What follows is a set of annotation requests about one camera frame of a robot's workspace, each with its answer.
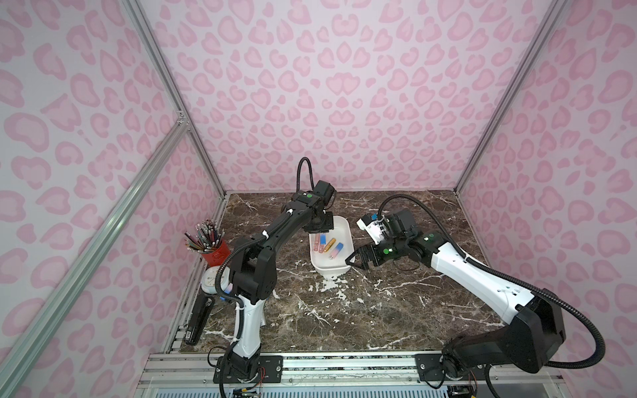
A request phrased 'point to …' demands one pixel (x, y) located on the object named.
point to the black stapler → (202, 309)
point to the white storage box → (329, 250)
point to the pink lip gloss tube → (317, 242)
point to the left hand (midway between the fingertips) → (328, 227)
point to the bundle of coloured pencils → (208, 237)
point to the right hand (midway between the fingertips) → (357, 257)
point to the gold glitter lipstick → (330, 244)
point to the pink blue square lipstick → (336, 250)
